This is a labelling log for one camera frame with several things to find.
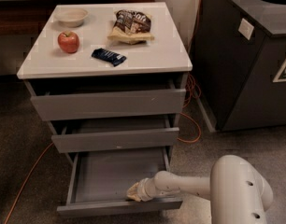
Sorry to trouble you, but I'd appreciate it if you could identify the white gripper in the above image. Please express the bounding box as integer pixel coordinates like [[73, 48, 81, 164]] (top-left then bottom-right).
[[126, 178, 156, 202]]

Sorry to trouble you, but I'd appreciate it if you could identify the grey bottom drawer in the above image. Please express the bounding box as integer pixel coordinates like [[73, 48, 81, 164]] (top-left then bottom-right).
[[57, 147, 182, 217]]

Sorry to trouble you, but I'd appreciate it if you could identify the grey drawer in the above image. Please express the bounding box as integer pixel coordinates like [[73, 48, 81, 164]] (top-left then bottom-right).
[[31, 80, 185, 121], [57, 147, 182, 217], [52, 115, 179, 153]]

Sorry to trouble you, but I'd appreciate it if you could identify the brown chip bag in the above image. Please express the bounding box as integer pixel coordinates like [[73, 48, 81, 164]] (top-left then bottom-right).
[[107, 9, 154, 45]]

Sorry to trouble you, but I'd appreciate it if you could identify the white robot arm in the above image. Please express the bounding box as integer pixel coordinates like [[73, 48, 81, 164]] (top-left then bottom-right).
[[126, 155, 274, 224]]

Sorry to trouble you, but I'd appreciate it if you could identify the grey middle drawer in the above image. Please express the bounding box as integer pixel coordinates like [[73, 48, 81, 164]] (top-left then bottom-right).
[[52, 115, 179, 153]]

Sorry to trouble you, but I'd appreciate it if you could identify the grey top drawer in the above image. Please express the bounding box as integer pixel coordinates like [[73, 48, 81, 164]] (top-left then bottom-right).
[[31, 80, 185, 121]]

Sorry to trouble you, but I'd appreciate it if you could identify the grey drawer cabinet white top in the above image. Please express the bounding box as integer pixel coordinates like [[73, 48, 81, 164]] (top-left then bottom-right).
[[17, 2, 193, 173]]

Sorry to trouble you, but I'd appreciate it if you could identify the dark blue snack bar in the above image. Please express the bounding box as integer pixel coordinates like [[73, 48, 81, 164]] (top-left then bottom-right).
[[92, 49, 126, 67]]

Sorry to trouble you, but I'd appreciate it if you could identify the red apple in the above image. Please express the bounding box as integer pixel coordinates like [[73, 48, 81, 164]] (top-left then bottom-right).
[[57, 31, 79, 53]]

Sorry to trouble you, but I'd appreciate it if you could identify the black trash bin cabinet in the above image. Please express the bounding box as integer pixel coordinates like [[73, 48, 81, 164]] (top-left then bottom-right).
[[191, 0, 286, 131]]

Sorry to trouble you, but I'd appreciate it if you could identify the white paper bowl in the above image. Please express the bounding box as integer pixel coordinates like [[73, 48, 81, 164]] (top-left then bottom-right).
[[55, 8, 88, 28]]

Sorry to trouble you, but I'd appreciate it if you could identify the white label on bin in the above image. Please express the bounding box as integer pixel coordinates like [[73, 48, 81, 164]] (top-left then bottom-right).
[[238, 19, 254, 40]]

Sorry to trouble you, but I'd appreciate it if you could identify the orange extension cable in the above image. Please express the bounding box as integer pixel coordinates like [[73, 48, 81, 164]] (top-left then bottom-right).
[[2, 0, 212, 224]]

